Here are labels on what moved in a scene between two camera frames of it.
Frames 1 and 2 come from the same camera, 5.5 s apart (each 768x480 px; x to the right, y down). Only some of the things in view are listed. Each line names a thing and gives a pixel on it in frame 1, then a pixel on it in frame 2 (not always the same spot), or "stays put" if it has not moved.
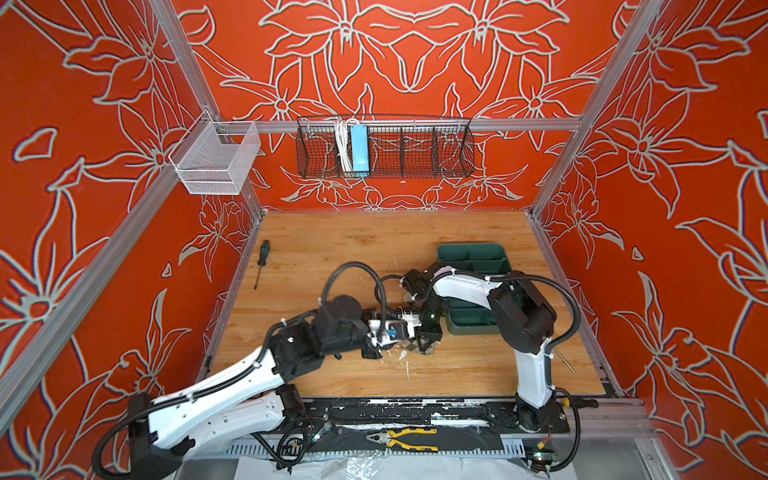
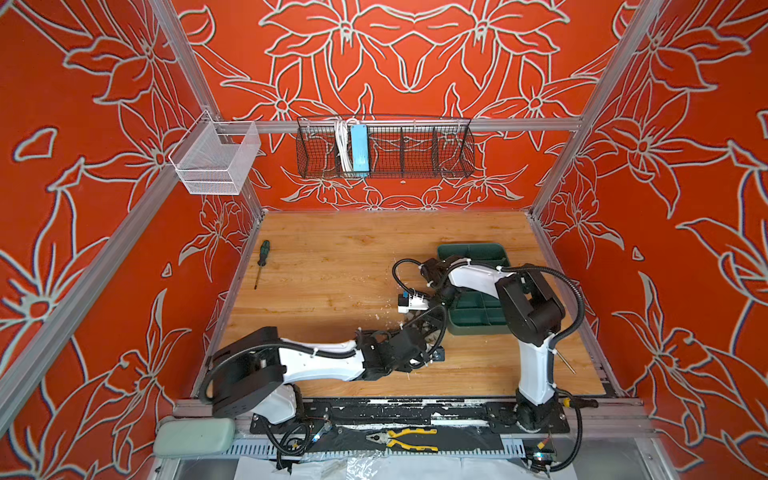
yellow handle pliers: [387, 438] stays put
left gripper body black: [355, 338] -> [402, 366]
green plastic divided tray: [466, 317] stays put
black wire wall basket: [400, 146] stays put
